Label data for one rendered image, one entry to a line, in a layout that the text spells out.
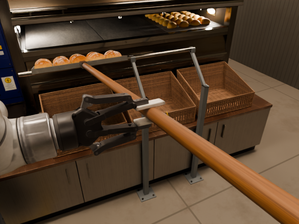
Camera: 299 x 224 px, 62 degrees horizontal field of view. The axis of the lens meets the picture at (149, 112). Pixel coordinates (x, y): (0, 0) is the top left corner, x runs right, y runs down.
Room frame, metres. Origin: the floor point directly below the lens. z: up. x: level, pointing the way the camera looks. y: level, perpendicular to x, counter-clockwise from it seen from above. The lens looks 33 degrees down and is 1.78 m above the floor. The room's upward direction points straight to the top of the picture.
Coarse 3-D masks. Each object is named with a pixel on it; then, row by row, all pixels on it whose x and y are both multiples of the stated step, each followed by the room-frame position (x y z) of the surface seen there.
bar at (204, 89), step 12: (192, 48) 1.83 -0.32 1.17; (132, 60) 1.64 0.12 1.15; (24, 72) 1.38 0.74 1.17; (48, 72) 1.43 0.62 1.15; (204, 84) 1.66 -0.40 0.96; (144, 96) 1.47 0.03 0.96; (204, 96) 1.63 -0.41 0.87; (204, 108) 1.63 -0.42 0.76; (144, 132) 1.44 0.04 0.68; (144, 144) 1.43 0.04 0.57; (144, 156) 1.43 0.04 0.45; (144, 168) 1.43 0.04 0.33; (192, 168) 1.64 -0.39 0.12; (144, 180) 1.43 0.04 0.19; (192, 180) 1.60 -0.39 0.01; (144, 192) 1.44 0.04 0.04
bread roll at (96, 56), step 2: (94, 54) 1.47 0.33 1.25; (96, 54) 1.47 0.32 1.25; (98, 54) 1.47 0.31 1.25; (100, 54) 1.48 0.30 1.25; (102, 54) 1.49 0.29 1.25; (92, 56) 1.46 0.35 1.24; (94, 56) 1.45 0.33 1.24; (96, 56) 1.46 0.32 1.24; (98, 56) 1.46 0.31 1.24; (100, 56) 1.46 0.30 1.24; (102, 56) 1.47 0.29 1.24; (104, 56) 1.48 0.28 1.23; (90, 58) 1.46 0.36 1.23; (92, 58) 1.45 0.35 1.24; (94, 58) 1.45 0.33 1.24; (96, 58) 1.45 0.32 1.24; (98, 58) 1.45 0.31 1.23; (100, 58) 1.45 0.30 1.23; (102, 58) 1.46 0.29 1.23; (104, 58) 1.47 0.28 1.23; (90, 60) 1.45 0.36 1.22
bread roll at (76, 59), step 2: (78, 56) 1.43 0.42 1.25; (80, 56) 1.43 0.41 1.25; (82, 56) 1.43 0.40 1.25; (84, 56) 1.44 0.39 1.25; (74, 58) 1.42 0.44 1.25; (76, 58) 1.42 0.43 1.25; (78, 58) 1.42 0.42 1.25; (80, 58) 1.42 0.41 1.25; (82, 58) 1.42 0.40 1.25; (84, 58) 1.43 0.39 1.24; (86, 58) 1.44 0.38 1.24; (74, 60) 1.41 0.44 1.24; (76, 60) 1.41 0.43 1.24; (78, 60) 1.41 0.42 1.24; (80, 60) 1.41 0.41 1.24; (82, 60) 1.41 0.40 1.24; (86, 60) 1.42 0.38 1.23; (88, 60) 1.44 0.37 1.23; (72, 62) 1.42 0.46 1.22; (74, 62) 1.40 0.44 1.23; (76, 62) 1.40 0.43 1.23
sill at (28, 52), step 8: (168, 32) 2.23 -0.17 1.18; (176, 32) 2.23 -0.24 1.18; (184, 32) 2.24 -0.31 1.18; (192, 32) 2.27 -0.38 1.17; (200, 32) 2.30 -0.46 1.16; (208, 32) 2.34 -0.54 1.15; (216, 32) 2.38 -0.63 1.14; (104, 40) 2.00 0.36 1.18; (112, 40) 2.00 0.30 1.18; (120, 40) 2.00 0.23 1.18; (128, 40) 2.03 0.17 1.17; (136, 40) 2.06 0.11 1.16; (144, 40) 2.09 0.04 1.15; (152, 40) 2.12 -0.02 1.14; (40, 48) 1.80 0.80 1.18; (48, 48) 1.80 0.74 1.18; (56, 48) 1.81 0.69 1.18; (64, 48) 1.83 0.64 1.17; (72, 48) 1.85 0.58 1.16; (80, 48) 1.88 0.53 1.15; (88, 48) 1.90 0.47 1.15; (24, 56) 1.72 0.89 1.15
